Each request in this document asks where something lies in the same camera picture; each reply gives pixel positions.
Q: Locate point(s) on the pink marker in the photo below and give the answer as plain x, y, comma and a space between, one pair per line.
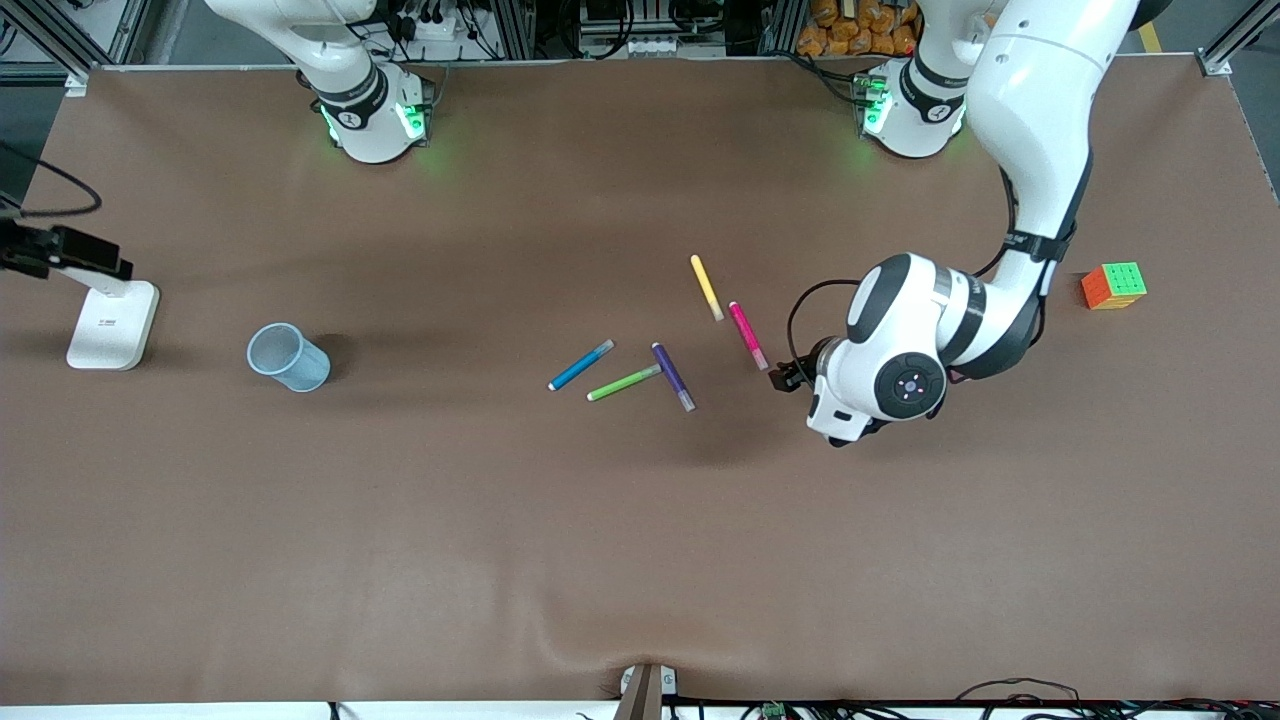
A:
745, 333

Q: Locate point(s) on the white desk lamp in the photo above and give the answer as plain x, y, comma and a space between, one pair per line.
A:
110, 330

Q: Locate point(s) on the blue marker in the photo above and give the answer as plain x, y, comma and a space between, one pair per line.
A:
580, 366

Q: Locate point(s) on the purple marker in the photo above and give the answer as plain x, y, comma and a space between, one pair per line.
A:
670, 374

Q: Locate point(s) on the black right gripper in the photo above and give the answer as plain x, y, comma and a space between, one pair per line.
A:
9, 234

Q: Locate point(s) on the aluminium frame strut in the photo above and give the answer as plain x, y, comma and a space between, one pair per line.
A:
1225, 50
60, 45

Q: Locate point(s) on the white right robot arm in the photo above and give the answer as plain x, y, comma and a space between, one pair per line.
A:
370, 120

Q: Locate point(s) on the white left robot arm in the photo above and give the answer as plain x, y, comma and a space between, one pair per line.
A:
1030, 100

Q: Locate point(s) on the grey metal table clamp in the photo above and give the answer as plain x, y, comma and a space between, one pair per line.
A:
640, 695

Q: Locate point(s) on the bag of orange items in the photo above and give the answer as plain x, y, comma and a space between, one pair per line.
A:
840, 35

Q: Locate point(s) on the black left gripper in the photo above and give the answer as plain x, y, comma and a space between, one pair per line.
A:
803, 374

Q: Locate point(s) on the yellow marker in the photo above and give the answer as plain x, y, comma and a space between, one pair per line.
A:
705, 285

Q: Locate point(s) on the brown table cover sheet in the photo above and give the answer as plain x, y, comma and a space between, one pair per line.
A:
640, 550

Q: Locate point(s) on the white power strip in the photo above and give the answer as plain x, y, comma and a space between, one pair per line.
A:
430, 27

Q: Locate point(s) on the green marker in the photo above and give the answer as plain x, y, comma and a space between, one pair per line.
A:
622, 383

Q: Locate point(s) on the colourful puzzle cube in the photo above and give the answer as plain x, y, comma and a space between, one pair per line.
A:
1115, 287

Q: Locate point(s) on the blue mesh cup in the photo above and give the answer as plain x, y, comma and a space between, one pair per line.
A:
300, 372

